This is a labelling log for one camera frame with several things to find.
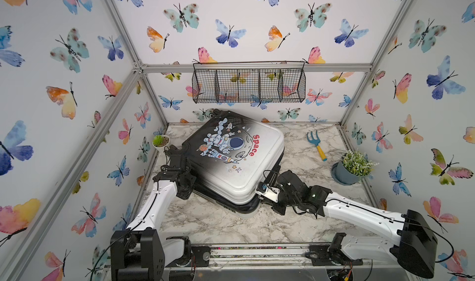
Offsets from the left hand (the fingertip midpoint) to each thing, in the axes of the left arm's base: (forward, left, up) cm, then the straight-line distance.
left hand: (197, 181), depth 86 cm
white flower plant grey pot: (+2, -70, +7) cm, 71 cm away
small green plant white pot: (+23, +23, +2) cm, 32 cm away
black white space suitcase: (+4, -16, +14) cm, 21 cm away
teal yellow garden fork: (+29, -65, -8) cm, 72 cm away
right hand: (-10, -30, +4) cm, 32 cm away
